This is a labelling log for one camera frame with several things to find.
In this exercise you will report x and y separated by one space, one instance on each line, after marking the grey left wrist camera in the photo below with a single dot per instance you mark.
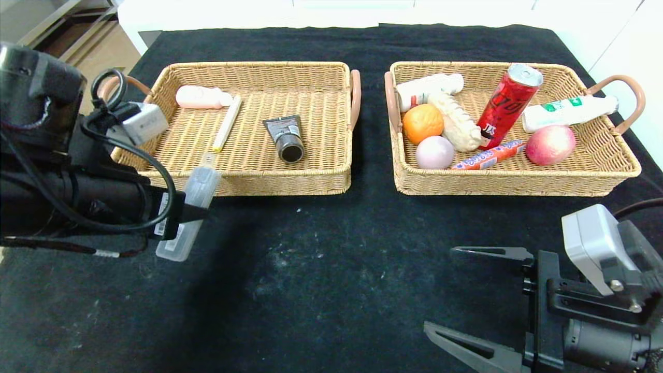
142 124

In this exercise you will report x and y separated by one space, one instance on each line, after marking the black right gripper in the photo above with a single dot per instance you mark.
545 311

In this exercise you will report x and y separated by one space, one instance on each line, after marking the grey metal shelf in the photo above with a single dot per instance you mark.
67 26

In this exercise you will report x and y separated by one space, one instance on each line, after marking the small pink bottle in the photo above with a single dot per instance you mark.
199 97

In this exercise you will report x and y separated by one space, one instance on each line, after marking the orange sausage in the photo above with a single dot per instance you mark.
489 155

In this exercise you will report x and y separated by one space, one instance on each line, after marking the red apple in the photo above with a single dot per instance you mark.
550 145

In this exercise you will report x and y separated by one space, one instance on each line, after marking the white table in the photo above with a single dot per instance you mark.
150 15

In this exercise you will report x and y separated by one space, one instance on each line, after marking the red soda can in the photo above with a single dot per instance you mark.
505 111

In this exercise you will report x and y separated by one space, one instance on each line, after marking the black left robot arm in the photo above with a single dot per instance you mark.
77 197

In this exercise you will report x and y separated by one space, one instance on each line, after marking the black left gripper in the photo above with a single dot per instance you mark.
167 215

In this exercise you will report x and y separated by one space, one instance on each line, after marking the pale pink round bun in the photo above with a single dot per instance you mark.
435 153

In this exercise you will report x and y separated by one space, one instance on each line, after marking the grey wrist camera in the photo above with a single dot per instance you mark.
142 124
595 243

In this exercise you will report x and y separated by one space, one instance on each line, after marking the white bottle with red label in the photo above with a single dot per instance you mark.
417 89

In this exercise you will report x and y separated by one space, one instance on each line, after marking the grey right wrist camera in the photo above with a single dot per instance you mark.
595 243

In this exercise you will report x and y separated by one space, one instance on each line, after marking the orange fruit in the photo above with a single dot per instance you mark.
422 123

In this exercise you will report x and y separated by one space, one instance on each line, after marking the cream stick with yellow end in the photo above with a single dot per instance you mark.
227 123

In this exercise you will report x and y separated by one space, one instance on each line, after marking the striped bread roll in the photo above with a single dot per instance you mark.
458 124

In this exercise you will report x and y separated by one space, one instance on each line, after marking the black cosmetic tube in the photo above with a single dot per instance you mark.
285 134

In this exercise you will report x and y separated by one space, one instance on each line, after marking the white bottle with green label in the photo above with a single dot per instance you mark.
559 112

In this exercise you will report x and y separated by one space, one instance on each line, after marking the grey toothbrush case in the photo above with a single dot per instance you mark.
202 186

